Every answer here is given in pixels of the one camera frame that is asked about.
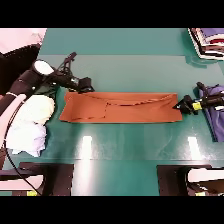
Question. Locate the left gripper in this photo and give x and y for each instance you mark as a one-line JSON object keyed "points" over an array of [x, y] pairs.
{"points": [[86, 85]]}

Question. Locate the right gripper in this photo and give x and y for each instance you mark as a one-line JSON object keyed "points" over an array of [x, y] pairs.
{"points": [[187, 105]]}

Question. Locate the orange T-shirt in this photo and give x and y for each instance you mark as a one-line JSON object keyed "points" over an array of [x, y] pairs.
{"points": [[133, 108]]}

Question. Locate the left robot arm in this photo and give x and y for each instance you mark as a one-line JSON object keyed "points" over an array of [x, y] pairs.
{"points": [[25, 83]]}

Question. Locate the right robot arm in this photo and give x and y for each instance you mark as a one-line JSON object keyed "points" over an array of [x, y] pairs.
{"points": [[203, 181]]}

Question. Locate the purple garment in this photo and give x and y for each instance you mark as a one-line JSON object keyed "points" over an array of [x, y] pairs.
{"points": [[217, 123]]}

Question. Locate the cream garment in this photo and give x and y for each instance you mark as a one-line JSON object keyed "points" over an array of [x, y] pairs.
{"points": [[38, 108]]}

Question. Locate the stack of folded clothes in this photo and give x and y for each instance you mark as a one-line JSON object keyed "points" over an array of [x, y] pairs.
{"points": [[210, 43]]}

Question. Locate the black garment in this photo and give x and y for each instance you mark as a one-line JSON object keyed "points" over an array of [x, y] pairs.
{"points": [[11, 66]]}

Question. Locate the white garment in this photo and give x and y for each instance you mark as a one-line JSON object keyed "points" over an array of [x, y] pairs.
{"points": [[26, 138]]}

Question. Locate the pale pink garment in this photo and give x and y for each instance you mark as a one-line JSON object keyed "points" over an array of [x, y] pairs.
{"points": [[16, 38]]}

